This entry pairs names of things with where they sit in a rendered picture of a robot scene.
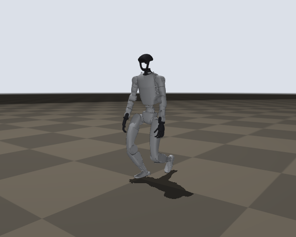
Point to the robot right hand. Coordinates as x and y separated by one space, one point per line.
124 121

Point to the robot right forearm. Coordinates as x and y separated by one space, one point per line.
129 107

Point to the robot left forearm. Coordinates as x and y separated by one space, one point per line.
162 107

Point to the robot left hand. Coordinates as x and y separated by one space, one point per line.
160 129

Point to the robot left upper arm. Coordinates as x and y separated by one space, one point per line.
160 80

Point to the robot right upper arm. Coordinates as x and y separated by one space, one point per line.
134 89

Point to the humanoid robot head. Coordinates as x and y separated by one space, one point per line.
145 58

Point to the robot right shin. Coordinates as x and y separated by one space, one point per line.
138 161

